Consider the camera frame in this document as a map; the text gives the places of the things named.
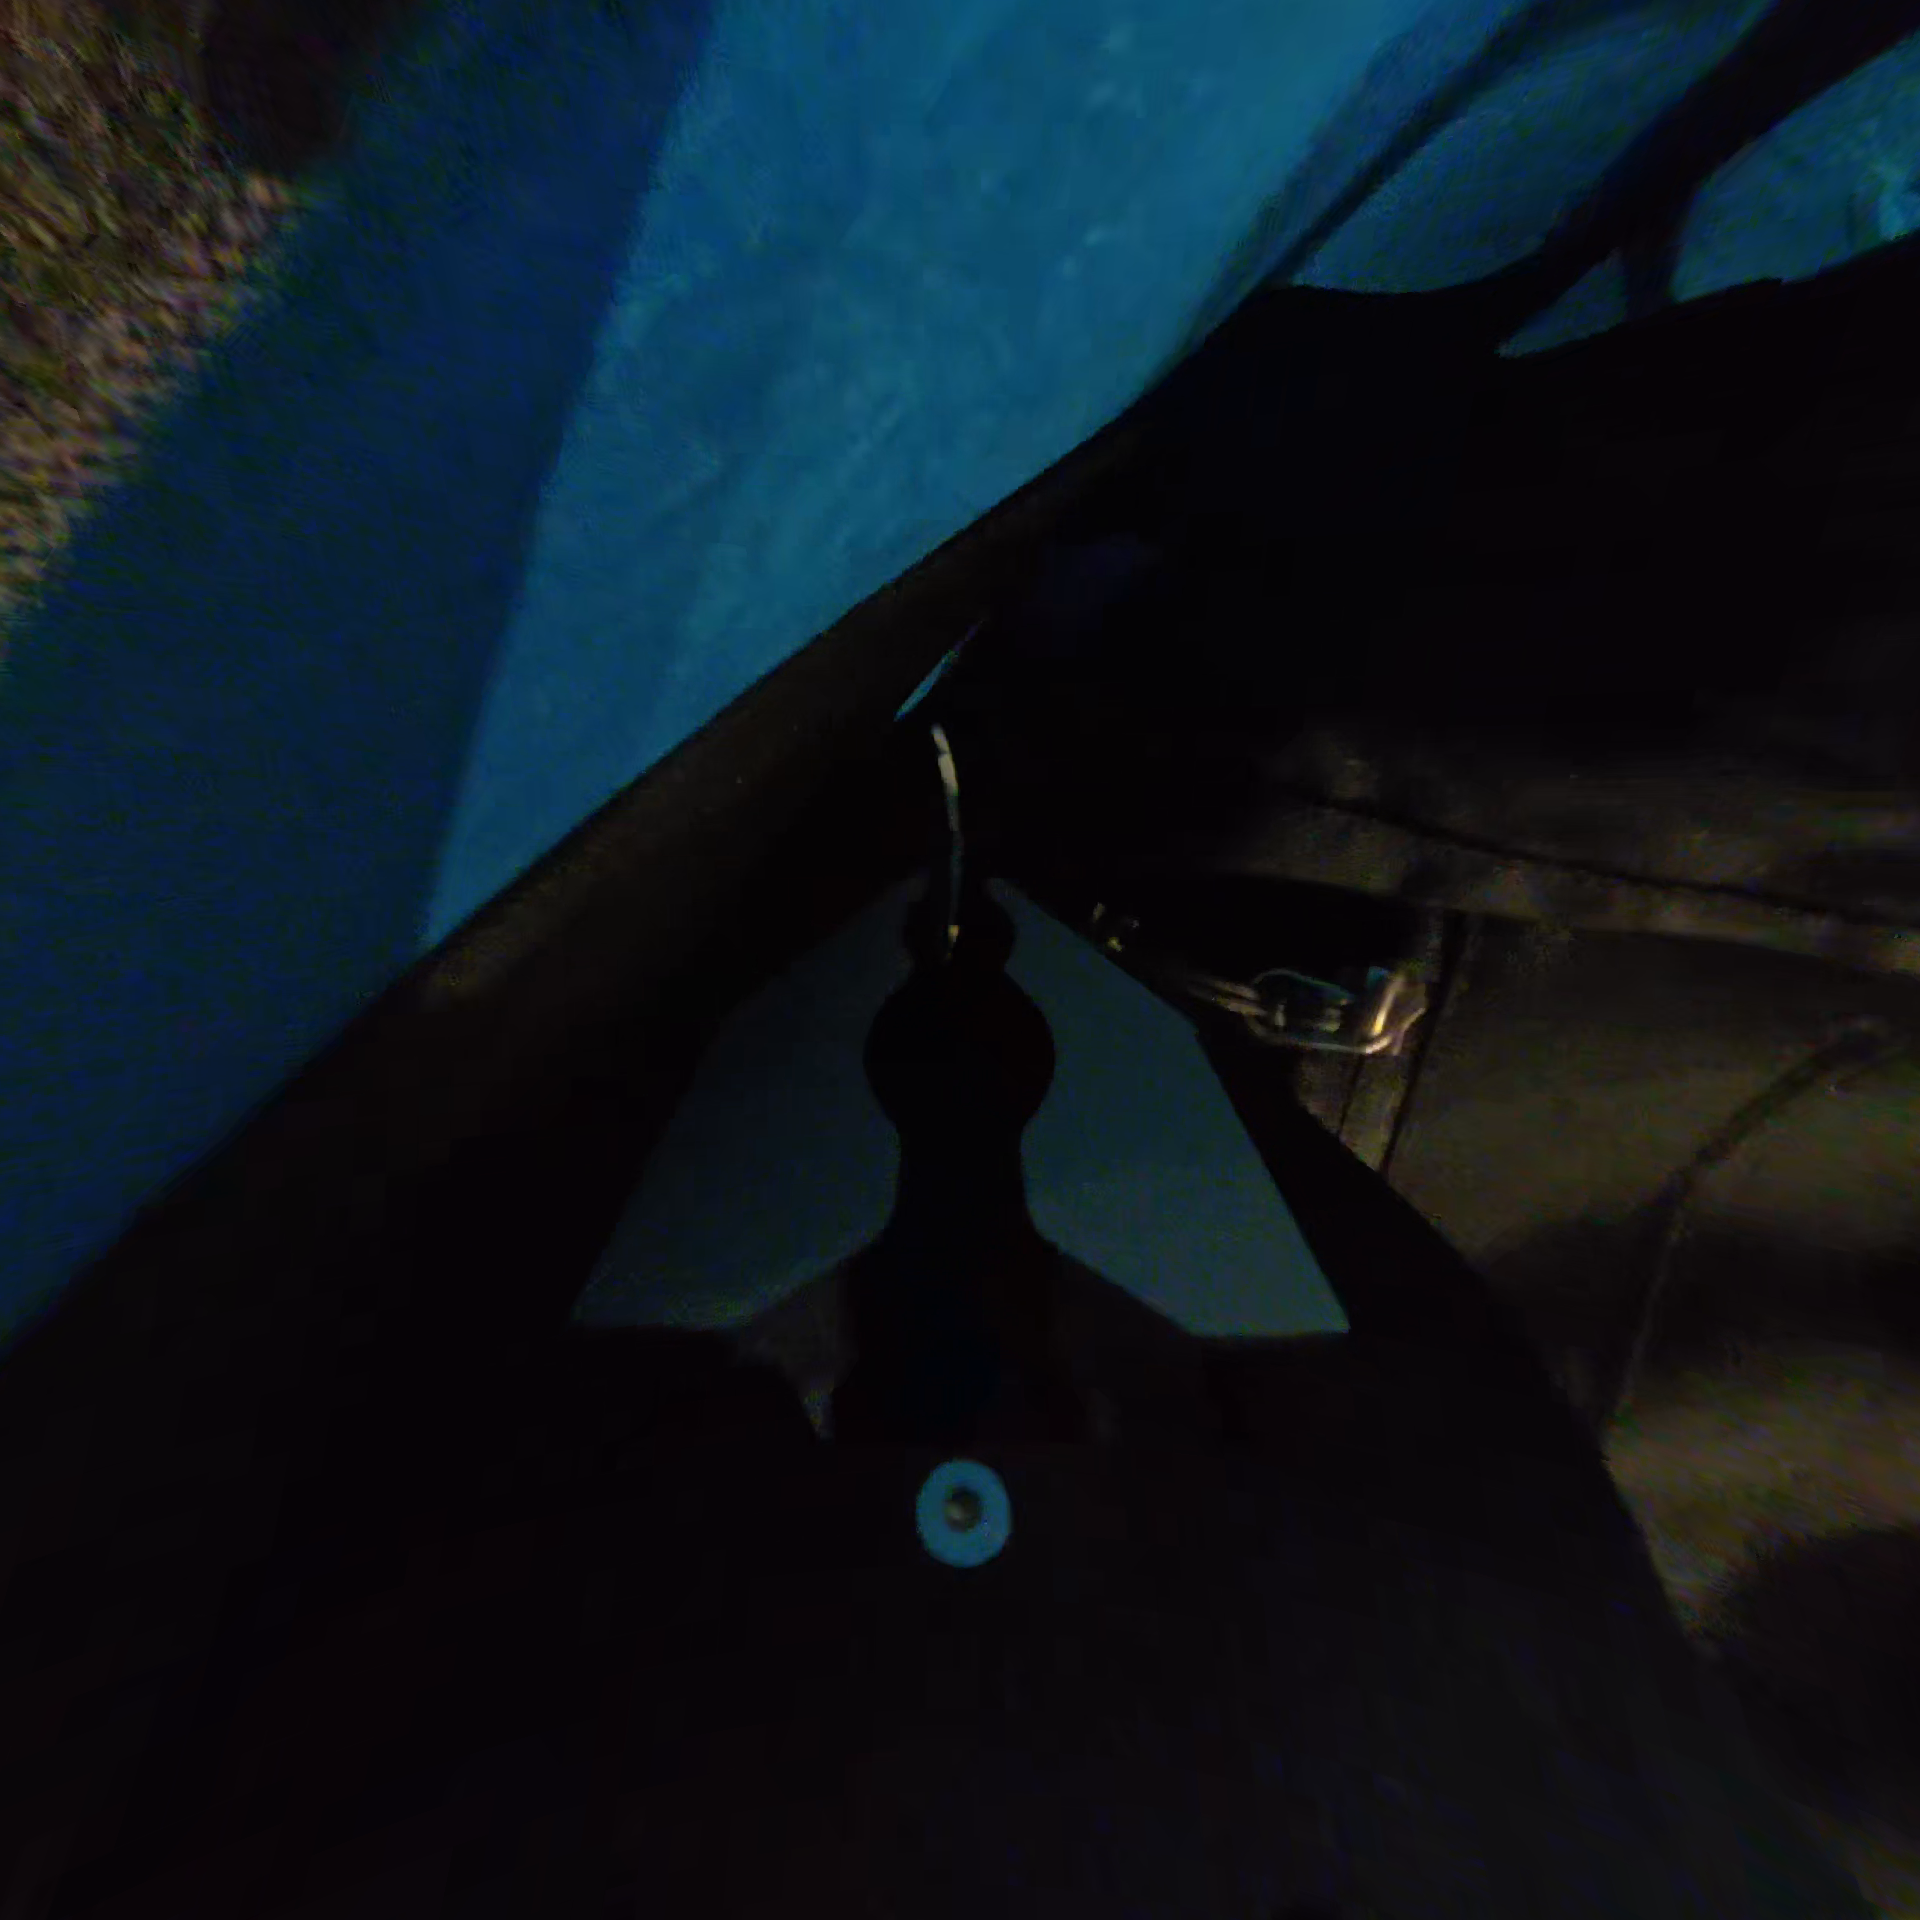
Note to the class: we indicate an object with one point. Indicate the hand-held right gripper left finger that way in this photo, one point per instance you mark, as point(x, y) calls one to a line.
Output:
point(722, 1184)

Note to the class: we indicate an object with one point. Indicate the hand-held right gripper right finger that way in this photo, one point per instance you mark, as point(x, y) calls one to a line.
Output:
point(1184, 1201)

